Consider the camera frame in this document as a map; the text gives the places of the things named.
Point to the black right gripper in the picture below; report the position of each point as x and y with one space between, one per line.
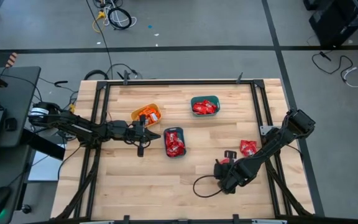
228 175

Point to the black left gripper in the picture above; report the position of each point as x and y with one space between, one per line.
123 132

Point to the red Skittles bag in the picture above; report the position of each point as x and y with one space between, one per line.
248 147
180 152
179 144
171 137
224 160
171 150

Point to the orange Reese's candy pack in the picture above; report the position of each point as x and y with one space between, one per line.
153 117
146 110

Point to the yellow plastic bin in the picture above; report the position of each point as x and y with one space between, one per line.
134 114

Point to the dark blue plastic bin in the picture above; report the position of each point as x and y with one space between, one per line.
179 129

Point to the red KitKat bar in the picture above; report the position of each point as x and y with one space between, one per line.
211 111
210 104
199 108

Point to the green plastic bin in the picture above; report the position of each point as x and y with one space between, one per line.
197 99

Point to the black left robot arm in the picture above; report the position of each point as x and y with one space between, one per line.
73 124

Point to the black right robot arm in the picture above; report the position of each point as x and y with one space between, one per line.
278 140

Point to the yellow plug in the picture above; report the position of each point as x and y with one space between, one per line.
72 108

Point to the white board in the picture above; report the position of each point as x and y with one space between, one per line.
47 168

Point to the grey desk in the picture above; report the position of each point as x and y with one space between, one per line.
20 87

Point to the small black desk device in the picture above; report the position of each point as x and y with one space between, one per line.
10 124

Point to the black caster wheel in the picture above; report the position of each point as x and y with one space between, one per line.
26 208

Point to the orange black striped marker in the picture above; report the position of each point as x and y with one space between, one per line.
11 59

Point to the black cabinet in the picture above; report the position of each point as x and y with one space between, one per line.
340 21

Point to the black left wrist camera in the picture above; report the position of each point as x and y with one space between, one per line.
140 151

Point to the black metal table frame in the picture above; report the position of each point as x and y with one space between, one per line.
179 82

